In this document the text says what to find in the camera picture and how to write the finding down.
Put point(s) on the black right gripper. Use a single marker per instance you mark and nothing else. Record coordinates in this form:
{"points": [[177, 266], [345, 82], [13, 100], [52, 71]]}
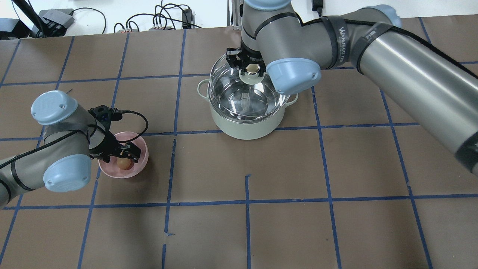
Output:
{"points": [[249, 59]]}

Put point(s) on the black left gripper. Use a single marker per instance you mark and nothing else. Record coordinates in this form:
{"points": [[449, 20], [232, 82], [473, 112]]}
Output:
{"points": [[108, 144]]}

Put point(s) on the glass pot lid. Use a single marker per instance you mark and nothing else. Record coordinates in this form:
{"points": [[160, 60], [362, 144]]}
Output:
{"points": [[238, 101]]}

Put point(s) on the beige egg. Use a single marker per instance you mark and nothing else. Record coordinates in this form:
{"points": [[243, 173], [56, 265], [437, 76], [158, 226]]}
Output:
{"points": [[124, 163]]}

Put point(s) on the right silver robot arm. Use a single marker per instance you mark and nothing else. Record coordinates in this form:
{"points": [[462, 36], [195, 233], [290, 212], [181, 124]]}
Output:
{"points": [[434, 89]]}

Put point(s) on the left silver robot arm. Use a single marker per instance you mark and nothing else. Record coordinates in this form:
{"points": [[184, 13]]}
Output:
{"points": [[73, 136]]}

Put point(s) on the pale green cooking pot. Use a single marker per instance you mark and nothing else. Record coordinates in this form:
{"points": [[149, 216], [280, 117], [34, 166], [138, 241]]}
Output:
{"points": [[249, 131]]}

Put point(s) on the pink bowl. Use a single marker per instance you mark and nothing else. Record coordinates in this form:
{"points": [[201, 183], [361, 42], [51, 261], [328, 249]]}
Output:
{"points": [[136, 150]]}

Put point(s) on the black monitor stand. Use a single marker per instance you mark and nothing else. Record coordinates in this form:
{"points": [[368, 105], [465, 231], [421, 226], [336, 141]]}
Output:
{"points": [[47, 23]]}

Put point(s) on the brown paper table mat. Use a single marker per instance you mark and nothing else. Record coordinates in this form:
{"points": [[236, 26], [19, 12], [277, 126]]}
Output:
{"points": [[348, 180]]}

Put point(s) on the aluminium frame post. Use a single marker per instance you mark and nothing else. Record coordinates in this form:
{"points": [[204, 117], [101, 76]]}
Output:
{"points": [[234, 12]]}

